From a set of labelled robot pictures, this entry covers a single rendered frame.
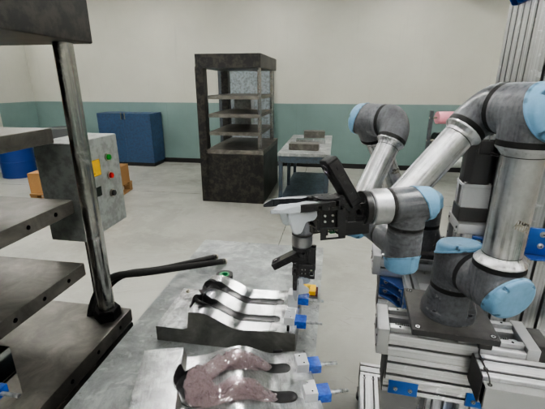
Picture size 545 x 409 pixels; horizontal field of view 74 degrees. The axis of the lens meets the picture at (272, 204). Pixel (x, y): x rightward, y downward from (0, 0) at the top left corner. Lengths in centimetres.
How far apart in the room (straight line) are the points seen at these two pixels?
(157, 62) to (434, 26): 543
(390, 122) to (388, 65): 640
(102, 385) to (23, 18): 106
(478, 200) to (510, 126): 46
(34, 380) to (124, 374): 29
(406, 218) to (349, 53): 694
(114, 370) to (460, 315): 107
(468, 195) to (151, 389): 110
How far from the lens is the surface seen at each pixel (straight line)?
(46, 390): 143
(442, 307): 116
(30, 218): 134
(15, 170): 826
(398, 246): 82
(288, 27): 776
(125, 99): 890
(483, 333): 119
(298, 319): 132
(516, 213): 96
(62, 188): 163
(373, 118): 135
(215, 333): 136
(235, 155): 525
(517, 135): 91
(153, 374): 117
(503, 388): 119
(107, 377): 137
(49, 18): 130
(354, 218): 76
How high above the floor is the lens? 168
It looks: 18 degrees down
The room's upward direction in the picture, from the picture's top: straight up
